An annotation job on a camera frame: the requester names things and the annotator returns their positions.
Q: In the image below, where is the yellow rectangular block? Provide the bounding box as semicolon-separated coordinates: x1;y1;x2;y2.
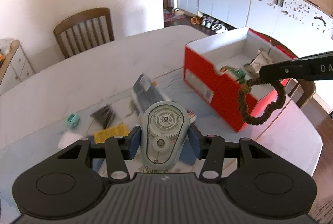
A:
94;124;130;143

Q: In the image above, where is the grey correction tape dispenser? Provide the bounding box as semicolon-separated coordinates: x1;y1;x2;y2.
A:
140;101;190;171

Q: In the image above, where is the white and dark carton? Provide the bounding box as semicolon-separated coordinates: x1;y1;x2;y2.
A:
132;73;171;117

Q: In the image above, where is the mint green small dispenser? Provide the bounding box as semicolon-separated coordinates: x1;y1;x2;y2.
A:
66;113;80;129

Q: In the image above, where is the brown beaded bracelet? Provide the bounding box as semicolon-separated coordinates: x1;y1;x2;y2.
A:
237;76;287;126

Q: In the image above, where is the blue illustrated table mat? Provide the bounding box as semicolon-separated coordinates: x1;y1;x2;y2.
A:
1;69;262;223

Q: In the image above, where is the beige patterned pouch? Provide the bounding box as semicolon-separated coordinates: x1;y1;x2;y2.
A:
243;49;273;77

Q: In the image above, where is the red shoe box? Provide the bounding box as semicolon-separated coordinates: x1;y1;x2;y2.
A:
184;28;294;132

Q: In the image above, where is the green orange plush toy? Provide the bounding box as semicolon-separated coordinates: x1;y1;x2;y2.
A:
219;65;247;85

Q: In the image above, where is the white shoe cabinet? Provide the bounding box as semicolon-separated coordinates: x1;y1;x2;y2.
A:
178;0;332;39

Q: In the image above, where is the brown wooden chair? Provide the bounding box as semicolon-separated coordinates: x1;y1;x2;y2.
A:
53;7;115;59

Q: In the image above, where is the patterned door rug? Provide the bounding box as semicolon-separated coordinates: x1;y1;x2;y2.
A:
164;11;186;23

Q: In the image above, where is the white drawer sideboard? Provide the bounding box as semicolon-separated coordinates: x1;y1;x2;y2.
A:
0;40;35;95

